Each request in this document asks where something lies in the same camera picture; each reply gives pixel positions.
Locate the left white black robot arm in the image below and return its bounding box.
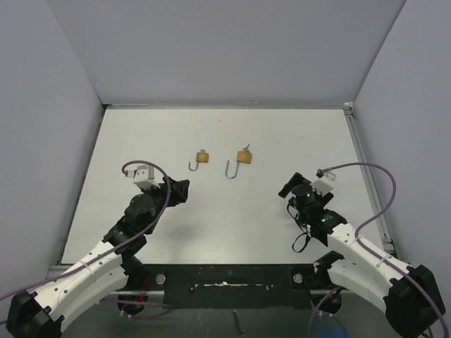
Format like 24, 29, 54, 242
6, 177, 190, 337

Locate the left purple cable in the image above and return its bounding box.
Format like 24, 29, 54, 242
0, 161, 173, 327

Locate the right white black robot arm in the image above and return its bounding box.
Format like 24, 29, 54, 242
278, 173, 445, 337

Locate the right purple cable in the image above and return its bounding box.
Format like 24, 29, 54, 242
306, 163, 447, 338

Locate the purple cable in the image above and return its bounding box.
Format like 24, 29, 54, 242
0, 161, 173, 327
306, 163, 447, 338

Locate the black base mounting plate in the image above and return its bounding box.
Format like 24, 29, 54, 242
100, 263, 355, 314

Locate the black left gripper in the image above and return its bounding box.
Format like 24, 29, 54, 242
141, 176, 188, 234

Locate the black loop wire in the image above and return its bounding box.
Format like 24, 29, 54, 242
290, 230, 313, 254

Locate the large brass padlock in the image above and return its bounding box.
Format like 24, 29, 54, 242
225, 148, 252, 180

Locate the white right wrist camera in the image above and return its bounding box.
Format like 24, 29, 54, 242
311, 169, 338, 196

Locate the small brass padlock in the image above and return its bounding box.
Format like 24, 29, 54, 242
188, 149, 209, 172

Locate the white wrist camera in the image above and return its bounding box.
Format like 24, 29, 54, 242
311, 169, 338, 196
125, 164, 159, 190

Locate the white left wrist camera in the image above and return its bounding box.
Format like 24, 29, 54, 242
125, 164, 159, 190

